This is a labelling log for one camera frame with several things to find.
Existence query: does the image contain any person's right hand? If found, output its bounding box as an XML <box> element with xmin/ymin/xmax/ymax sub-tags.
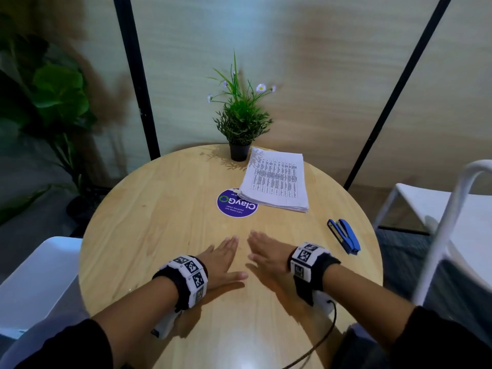
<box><xmin>246</xmin><ymin>231</ymin><xmax>297</xmax><ymax>283</ymax></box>

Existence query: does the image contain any person's left hand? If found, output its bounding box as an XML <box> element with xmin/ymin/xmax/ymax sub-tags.
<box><xmin>196</xmin><ymin>236</ymin><xmax>249</xmax><ymax>291</ymax></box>

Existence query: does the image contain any person's left forearm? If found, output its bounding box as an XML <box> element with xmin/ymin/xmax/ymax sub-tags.
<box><xmin>91</xmin><ymin>276</ymin><xmax>180</xmax><ymax>369</ymax></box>

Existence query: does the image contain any person's right forearm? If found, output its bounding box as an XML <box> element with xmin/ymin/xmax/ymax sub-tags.
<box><xmin>322</xmin><ymin>264</ymin><xmax>416</xmax><ymax>352</ymax></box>

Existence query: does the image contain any black wristband with marker tiles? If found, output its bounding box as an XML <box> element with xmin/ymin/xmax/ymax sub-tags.
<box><xmin>152</xmin><ymin>255</ymin><xmax>209</xmax><ymax>313</ymax></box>
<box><xmin>288</xmin><ymin>243</ymin><xmax>341</xmax><ymax>306</ymax></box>

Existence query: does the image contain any round purple sticker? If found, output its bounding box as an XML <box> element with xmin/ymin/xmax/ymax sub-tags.
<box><xmin>216</xmin><ymin>188</ymin><xmax>259</xmax><ymax>219</ymax></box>

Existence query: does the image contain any stack of printed paper sheets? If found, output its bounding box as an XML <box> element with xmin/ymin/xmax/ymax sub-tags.
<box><xmin>238</xmin><ymin>147</ymin><xmax>310</xmax><ymax>213</ymax></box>

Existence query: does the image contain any blue stapler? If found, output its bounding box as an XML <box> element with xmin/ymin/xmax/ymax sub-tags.
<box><xmin>327</xmin><ymin>218</ymin><xmax>361</xmax><ymax>256</ymax></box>

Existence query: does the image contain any small potted green plant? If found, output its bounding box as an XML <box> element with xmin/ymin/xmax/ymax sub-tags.
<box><xmin>207</xmin><ymin>51</ymin><xmax>277</xmax><ymax>163</ymax></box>

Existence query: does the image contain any white chair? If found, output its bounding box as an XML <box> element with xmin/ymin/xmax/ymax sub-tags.
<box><xmin>0</xmin><ymin>237</ymin><xmax>90</xmax><ymax>341</ymax></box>
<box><xmin>372</xmin><ymin>160</ymin><xmax>492</xmax><ymax>306</ymax></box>

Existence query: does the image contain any person's black left sleeve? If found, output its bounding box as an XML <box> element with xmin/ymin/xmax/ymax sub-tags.
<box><xmin>15</xmin><ymin>318</ymin><xmax>114</xmax><ymax>369</ymax></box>

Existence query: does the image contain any person's black sleeve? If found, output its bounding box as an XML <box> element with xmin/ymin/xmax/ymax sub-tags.
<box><xmin>387</xmin><ymin>306</ymin><xmax>492</xmax><ymax>369</ymax></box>
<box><xmin>15</xmin><ymin>318</ymin><xmax>114</xmax><ymax>369</ymax></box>

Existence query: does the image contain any black metal pole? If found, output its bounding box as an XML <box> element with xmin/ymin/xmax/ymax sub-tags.
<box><xmin>112</xmin><ymin>0</ymin><xmax>161</xmax><ymax>161</ymax></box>
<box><xmin>343</xmin><ymin>0</ymin><xmax>454</xmax><ymax>192</ymax></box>

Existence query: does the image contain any person's black right sleeve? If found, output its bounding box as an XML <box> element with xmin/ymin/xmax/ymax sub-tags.
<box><xmin>387</xmin><ymin>306</ymin><xmax>492</xmax><ymax>369</ymax></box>

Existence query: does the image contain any large leafy potted plant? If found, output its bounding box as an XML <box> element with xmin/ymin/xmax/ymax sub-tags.
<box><xmin>0</xmin><ymin>30</ymin><xmax>113</xmax><ymax>238</ymax></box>

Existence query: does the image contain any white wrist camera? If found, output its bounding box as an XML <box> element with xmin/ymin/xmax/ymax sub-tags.
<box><xmin>150</xmin><ymin>310</ymin><xmax>182</xmax><ymax>340</ymax></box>
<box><xmin>311</xmin><ymin>290</ymin><xmax>337</xmax><ymax>316</ymax></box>

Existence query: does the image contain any black cable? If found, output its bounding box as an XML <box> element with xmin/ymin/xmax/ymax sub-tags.
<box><xmin>282</xmin><ymin>300</ymin><xmax>338</xmax><ymax>369</ymax></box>

